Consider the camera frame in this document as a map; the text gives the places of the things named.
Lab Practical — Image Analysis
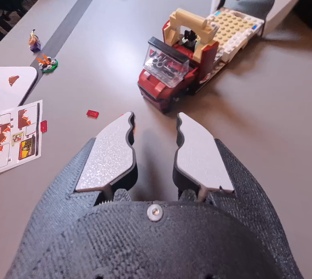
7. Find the purple toy minifigure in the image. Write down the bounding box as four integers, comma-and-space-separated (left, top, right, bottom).
28, 29, 41, 53

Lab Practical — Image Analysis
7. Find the white plastic board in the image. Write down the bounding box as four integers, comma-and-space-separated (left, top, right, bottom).
0, 66, 39, 106

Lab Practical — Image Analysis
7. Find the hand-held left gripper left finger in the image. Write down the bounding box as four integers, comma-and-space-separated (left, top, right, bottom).
75, 112, 137, 193

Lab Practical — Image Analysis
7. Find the red tan brick toy truck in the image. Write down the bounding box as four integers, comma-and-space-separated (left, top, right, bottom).
137, 8, 265, 114

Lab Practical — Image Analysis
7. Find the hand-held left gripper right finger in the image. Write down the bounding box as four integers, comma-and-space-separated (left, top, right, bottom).
174, 112, 235, 196

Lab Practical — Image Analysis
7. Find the sticker sheet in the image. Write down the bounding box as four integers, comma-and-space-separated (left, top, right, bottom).
0, 100, 43, 173

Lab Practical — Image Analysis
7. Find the grey desk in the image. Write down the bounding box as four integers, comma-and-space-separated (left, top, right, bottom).
0, 0, 312, 226

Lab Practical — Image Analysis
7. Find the brick campfire on green base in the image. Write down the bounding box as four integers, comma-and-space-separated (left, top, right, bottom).
36, 54, 59, 73

